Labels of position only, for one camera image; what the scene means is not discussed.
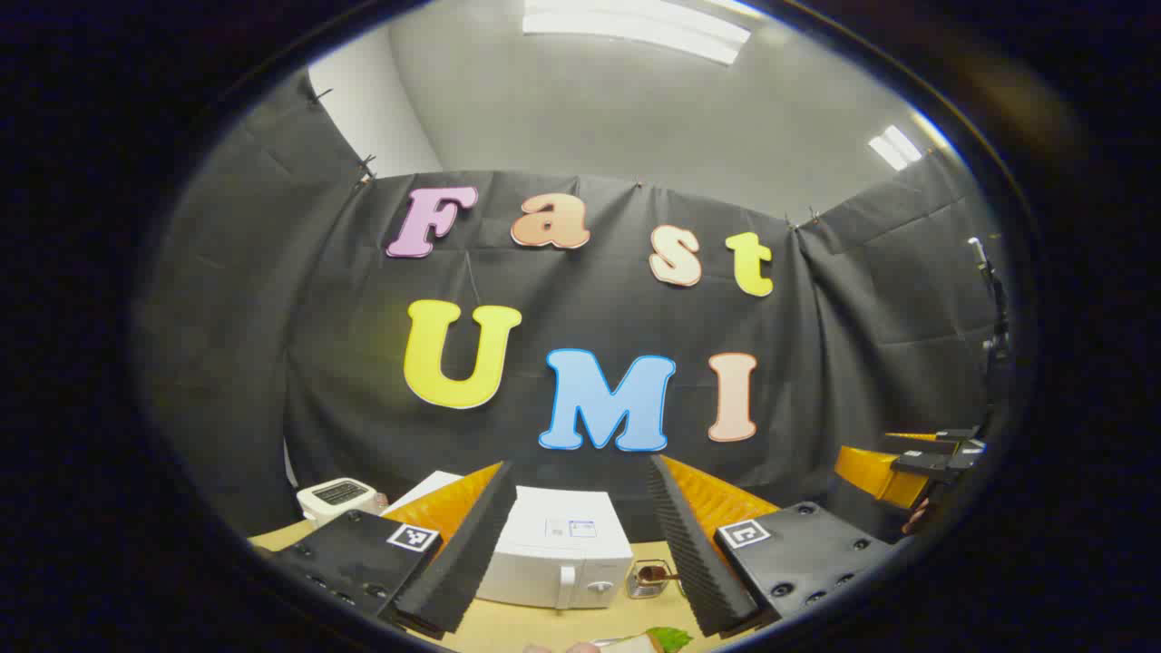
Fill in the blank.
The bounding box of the lettuce sandwich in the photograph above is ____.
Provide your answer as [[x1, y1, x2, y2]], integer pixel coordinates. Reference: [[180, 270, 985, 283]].
[[599, 628, 695, 653]]

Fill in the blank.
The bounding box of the white toaster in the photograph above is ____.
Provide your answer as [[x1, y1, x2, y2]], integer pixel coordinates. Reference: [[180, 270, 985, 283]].
[[297, 478, 389, 529]]

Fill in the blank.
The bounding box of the white microwave oven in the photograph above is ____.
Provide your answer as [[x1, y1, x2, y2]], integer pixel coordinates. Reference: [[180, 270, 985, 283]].
[[399, 470, 634, 610]]

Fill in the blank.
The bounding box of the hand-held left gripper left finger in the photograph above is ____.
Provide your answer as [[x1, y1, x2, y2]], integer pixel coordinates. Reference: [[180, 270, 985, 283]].
[[272, 461, 518, 638]]

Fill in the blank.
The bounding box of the ceiling light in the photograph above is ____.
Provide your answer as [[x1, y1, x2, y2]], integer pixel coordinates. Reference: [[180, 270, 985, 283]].
[[868, 125, 924, 171], [522, 0, 752, 66]]

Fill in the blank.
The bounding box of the black backdrop cloth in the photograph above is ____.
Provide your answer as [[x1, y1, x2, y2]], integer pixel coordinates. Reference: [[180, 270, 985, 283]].
[[136, 68, 1008, 545]]

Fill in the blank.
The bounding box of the metal wire basket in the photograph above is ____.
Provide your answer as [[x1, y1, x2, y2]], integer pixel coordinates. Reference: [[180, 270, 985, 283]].
[[626, 560, 681, 599]]

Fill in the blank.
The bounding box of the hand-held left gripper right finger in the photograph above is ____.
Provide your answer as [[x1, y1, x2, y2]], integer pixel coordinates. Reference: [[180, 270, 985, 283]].
[[646, 455, 894, 638]]

